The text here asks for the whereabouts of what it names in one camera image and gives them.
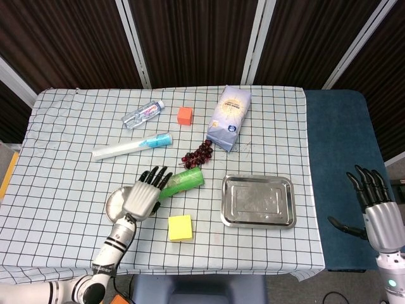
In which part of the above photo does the yellow foam block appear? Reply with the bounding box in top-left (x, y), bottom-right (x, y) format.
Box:
top-left (168, 215), bottom-right (194, 243)

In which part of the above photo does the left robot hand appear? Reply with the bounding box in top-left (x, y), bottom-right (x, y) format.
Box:
top-left (122, 165), bottom-right (173, 222)

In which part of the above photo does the clear plastic water bottle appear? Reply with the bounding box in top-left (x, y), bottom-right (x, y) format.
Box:
top-left (121, 99), bottom-right (165, 130)

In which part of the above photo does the black box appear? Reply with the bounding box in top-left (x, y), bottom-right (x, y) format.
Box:
top-left (389, 179), bottom-right (405, 196)

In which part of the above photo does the pale blue paper bag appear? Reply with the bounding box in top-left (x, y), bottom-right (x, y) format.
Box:
top-left (206, 85), bottom-right (252, 153)

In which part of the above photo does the black floor cable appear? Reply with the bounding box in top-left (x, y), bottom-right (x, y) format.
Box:
top-left (322, 290), bottom-right (352, 304)

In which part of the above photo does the red grape bunch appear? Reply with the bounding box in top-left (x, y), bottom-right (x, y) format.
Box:
top-left (177, 139), bottom-right (215, 170)

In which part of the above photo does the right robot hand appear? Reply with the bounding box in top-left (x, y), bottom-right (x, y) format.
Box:
top-left (327, 164), bottom-right (401, 254)

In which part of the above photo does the white partition post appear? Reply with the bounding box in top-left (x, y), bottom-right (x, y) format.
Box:
top-left (115, 0), bottom-right (153, 89)
top-left (322, 0), bottom-right (396, 90)
top-left (240, 0), bottom-right (273, 86)
top-left (0, 56), bottom-right (38, 99)

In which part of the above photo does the white toothpaste tube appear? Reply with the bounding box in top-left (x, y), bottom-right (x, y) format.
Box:
top-left (92, 132), bottom-right (173, 162)

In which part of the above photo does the brown corrugated partition panel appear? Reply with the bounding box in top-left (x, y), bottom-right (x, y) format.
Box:
top-left (0, 0), bottom-right (144, 92)
top-left (333, 0), bottom-right (405, 163)
top-left (254, 0), bottom-right (385, 90)
top-left (128, 0), bottom-right (259, 89)

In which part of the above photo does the orange cube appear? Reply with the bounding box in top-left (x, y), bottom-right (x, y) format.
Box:
top-left (177, 106), bottom-right (194, 127)

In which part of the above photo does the round metal plate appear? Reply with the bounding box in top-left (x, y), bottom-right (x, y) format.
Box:
top-left (104, 186), bottom-right (156, 224)

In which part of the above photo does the checkered tablecloth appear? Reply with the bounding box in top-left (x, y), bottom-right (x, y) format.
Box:
top-left (0, 85), bottom-right (327, 288)

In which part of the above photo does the rectangular metal tray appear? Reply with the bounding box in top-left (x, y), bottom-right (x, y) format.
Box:
top-left (220, 174), bottom-right (297, 229)

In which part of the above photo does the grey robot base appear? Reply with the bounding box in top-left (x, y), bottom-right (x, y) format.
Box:
top-left (131, 274), bottom-right (268, 304)

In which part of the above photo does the green chips can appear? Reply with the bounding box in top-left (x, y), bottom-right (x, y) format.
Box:
top-left (158, 168), bottom-right (205, 200)

